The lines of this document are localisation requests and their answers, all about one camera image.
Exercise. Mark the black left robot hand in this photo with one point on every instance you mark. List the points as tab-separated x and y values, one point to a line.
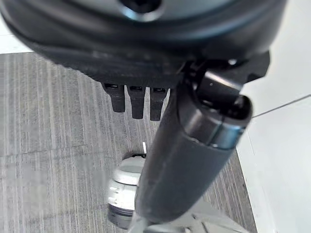
170	170

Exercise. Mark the white cabinet front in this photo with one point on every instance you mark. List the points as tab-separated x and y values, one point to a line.
279	145

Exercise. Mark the silver robot leg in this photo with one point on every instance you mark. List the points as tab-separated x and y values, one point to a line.
124	179

